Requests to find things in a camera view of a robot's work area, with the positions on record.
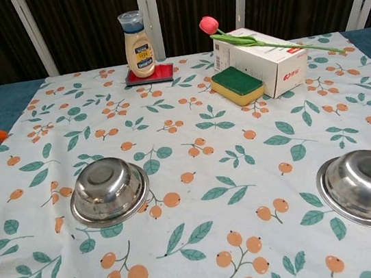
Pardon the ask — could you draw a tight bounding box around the steel bowl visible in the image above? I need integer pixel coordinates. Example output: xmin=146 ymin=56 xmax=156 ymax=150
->
xmin=312 ymin=148 xmax=371 ymax=238
xmin=64 ymin=152 xmax=156 ymax=236

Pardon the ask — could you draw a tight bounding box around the floral tablecloth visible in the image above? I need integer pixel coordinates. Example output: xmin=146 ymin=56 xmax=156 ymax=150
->
xmin=0 ymin=27 xmax=371 ymax=278

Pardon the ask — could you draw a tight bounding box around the dark pleated partition curtain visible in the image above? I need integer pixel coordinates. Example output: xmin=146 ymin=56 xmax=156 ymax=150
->
xmin=0 ymin=0 xmax=371 ymax=87

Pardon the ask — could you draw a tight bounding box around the mayonnaise squeeze bottle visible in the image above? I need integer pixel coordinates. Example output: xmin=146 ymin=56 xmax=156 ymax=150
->
xmin=116 ymin=8 xmax=159 ymax=81

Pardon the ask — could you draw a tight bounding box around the red square coaster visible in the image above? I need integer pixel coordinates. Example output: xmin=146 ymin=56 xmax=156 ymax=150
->
xmin=123 ymin=62 xmax=177 ymax=88

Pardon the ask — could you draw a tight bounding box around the pink artificial tulip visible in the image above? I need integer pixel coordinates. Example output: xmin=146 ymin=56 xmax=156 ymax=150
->
xmin=197 ymin=0 xmax=347 ymax=74

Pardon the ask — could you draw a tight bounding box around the green and yellow sponge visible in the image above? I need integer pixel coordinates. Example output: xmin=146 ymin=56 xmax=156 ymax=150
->
xmin=208 ymin=62 xmax=268 ymax=111

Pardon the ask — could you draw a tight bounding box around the white cardboard box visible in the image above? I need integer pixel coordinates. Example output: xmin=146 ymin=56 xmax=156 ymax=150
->
xmin=208 ymin=19 xmax=314 ymax=107

